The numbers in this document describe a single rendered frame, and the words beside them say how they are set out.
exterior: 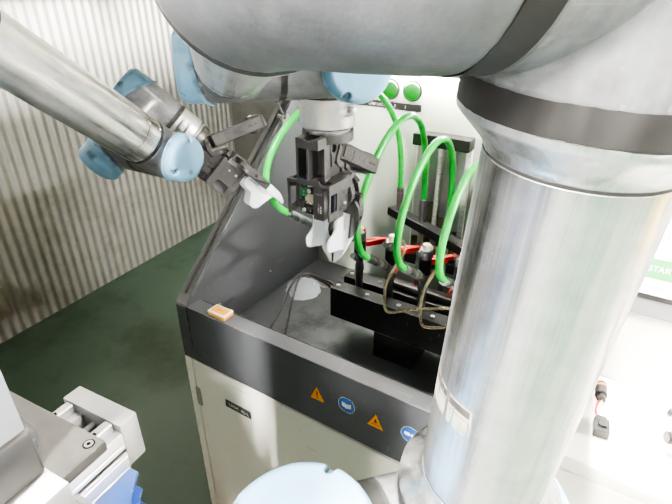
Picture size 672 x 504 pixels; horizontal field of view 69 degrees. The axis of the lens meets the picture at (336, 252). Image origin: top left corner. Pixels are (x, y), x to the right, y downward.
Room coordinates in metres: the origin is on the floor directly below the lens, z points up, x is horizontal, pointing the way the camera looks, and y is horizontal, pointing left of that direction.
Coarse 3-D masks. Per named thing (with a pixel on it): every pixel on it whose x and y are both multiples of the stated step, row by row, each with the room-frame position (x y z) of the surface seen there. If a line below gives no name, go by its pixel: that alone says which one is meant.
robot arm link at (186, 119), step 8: (184, 112) 0.91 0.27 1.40; (176, 120) 0.95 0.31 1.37; (184, 120) 0.89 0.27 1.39; (192, 120) 0.90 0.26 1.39; (200, 120) 0.93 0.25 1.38; (176, 128) 0.88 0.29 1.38; (184, 128) 0.88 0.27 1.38; (192, 128) 0.89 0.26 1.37; (200, 128) 0.91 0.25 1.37; (192, 136) 0.89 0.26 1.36
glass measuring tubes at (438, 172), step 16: (416, 144) 1.19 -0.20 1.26; (464, 144) 1.13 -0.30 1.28; (416, 160) 1.22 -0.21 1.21; (432, 160) 1.17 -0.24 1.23; (448, 160) 1.15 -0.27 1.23; (464, 160) 1.14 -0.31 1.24; (432, 176) 1.17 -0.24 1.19; (448, 176) 1.15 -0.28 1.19; (416, 192) 1.19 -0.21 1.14; (432, 192) 1.17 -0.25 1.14; (464, 192) 1.15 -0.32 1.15; (416, 208) 1.19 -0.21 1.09; (432, 208) 1.18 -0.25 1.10; (464, 208) 1.14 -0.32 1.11; (416, 240) 1.19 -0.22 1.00; (432, 240) 1.18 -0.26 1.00; (448, 272) 1.13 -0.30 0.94
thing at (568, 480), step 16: (640, 320) 0.69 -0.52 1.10; (656, 320) 0.68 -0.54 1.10; (624, 336) 0.69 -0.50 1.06; (640, 336) 0.68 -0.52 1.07; (656, 336) 0.67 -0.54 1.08; (624, 352) 0.68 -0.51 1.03; (640, 352) 0.67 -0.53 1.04; (656, 352) 0.66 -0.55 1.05; (608, 368) 0.68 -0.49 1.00; (624, 368) 0.67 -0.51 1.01; (640, 368) 0.66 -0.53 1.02; (656, 368) 0.65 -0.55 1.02; (640, 384) 0.65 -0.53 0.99; (656, 384) 0.64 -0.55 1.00; (560, 480) 0.50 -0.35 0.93; (576, 480) 0.49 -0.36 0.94; (576, 496) 0.49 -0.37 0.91; (592, 496) 0.48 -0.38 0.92; (608, 496) 0.47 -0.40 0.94; (624, 496) 0.46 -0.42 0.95
